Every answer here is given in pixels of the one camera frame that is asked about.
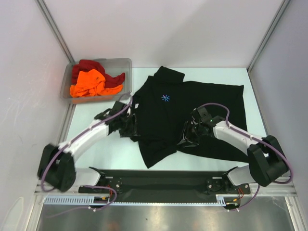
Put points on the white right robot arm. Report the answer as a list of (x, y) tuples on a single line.
[(266, 162)]

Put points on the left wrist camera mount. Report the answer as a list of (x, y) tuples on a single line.
[(118, 111)]

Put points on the orange t-shirt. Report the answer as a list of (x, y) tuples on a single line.
[(92, 84)]

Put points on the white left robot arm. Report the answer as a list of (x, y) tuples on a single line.
[(57, 170)]

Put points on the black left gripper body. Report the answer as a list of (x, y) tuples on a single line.
[(128, 126)]

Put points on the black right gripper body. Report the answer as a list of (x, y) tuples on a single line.
[(190, 134)]

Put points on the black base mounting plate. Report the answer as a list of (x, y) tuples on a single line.
[(154, 186)]

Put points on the white slotted cable duct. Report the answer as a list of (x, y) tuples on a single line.
[(98, 201)]

